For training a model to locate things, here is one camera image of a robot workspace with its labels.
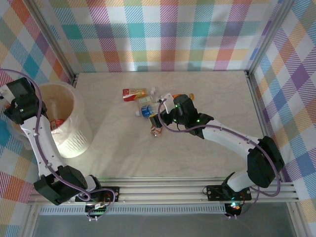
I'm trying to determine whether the clear bottle blue label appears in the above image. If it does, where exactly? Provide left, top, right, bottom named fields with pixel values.
left=135, top=103, right=160, bottom=118

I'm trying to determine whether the red and yellow box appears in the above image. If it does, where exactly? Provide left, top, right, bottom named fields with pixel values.
left=122, top=87, right=154, bottom=103

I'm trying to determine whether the white ribbed bin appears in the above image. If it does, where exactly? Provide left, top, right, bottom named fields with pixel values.
left=11, top=82, right=93, bottom=158

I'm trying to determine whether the controller circuit board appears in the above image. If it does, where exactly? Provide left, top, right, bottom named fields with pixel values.
left=85, top=201, right=111, bottom=219
left=226, top=201, right=244, bottom=217

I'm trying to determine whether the purple cable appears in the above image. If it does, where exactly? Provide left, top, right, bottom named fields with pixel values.
left=0, top=69, right=117, bottom=221
left=158, top=98, right=282, bottom=220

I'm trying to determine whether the aluminium frame post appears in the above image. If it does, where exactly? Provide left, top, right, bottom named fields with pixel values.
left=24, top=0, right=80, bottom=86
left=243, top=0, right=297, bottom=77

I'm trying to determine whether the aluminium base rail beam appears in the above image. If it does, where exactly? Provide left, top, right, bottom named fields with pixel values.
left=27, top=176, right=301, bottom=204

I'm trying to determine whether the aluminium side rail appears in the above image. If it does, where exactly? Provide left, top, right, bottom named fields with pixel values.
left=244, top=70, right=287, bottom=182

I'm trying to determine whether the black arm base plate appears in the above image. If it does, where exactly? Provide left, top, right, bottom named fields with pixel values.
left=206, top=185, right=252, bottom=202
left=75, top=186, right=121, bottom=203

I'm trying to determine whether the grey slotted cable duct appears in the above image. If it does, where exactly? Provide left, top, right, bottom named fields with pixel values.
left=39, top=204, right=228, bottom=215

